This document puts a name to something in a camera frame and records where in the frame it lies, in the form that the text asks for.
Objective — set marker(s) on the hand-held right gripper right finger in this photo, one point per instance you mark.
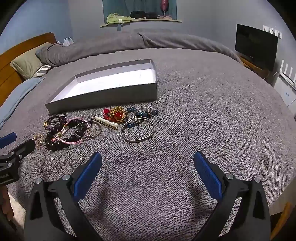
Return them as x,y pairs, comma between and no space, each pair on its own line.
208,176

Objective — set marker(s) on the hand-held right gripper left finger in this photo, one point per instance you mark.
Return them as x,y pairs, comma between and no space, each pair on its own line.
89,173

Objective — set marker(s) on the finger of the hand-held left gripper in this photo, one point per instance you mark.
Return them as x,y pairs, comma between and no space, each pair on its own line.
8,139
25,147

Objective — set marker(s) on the silver bangle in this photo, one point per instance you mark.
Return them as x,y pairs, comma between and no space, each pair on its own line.
101,131
138,140

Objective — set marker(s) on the grey shallow cardboard box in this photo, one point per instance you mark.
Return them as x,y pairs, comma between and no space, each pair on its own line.
115,78

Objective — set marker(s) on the person's left hand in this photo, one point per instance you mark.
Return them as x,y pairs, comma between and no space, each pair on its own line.
5,204

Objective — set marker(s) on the light blue blanket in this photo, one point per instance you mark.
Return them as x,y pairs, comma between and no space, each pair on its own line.
16,92

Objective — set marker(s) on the pearl hair clip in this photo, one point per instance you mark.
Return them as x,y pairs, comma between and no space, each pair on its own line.
106,121

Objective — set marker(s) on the grey knit bed blanket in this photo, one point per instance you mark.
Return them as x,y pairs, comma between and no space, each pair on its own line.
196,111

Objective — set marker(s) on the striped pillow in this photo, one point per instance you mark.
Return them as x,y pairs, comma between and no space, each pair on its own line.
42,69

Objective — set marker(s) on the green pillow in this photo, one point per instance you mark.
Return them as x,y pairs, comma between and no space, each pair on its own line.
25,62

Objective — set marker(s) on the wooden headboard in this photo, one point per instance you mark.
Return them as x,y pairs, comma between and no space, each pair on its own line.
13,53

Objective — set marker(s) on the white cabinet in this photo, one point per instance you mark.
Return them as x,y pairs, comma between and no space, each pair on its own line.
285,93

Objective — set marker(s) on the white plastic bag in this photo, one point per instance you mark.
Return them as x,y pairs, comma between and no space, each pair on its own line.
68,41

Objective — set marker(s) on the wooden television stand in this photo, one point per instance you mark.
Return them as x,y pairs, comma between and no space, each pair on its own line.
252,66

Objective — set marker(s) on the white router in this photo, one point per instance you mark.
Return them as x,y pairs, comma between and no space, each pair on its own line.
288,78

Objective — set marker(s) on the black television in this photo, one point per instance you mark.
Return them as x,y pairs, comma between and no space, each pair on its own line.
254,46

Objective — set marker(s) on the grey duvet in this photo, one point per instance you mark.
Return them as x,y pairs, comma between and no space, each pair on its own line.
138,44

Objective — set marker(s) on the green cloth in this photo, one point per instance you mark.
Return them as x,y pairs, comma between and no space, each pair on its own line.
116,18

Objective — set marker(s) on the wooden windowsill shelf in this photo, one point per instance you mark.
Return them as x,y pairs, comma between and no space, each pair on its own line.
150,21

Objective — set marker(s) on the pink cloth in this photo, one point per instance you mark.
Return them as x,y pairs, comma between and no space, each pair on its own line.
165,17

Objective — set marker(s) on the black cloth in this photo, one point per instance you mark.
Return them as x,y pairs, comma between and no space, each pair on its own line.
138,14

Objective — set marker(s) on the teal curtain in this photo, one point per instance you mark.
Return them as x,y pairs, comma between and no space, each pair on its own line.
138,5

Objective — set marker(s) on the pink wine glass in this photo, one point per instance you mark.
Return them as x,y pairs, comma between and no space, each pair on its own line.
164,4

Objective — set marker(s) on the white shelf bracket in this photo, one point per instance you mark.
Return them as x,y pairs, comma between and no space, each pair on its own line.
120,23

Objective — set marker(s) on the white wall socket strip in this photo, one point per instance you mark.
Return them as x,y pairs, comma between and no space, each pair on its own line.
272,30

